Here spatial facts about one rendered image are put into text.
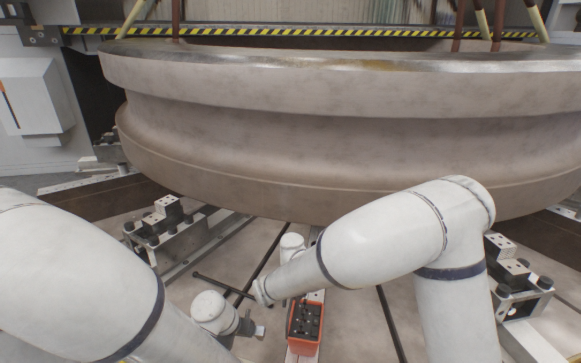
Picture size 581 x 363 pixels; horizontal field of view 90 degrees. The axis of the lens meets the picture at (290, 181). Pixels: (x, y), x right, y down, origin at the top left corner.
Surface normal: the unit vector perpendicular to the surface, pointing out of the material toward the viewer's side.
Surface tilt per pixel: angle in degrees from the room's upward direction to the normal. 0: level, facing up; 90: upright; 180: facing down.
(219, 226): 72
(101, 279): 55
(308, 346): 97
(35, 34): 90
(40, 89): 90
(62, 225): 26
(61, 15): 90
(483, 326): 64
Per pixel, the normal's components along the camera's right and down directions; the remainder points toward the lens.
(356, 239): -0.65, -0.26
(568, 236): -0.82, 0.26
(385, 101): -0.06, 0.47
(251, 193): -0.32, 0.44
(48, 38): 0.21, 0.46
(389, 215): -0.22, -0.67
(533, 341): 0.01, -0.88
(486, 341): 0.28, 0.01
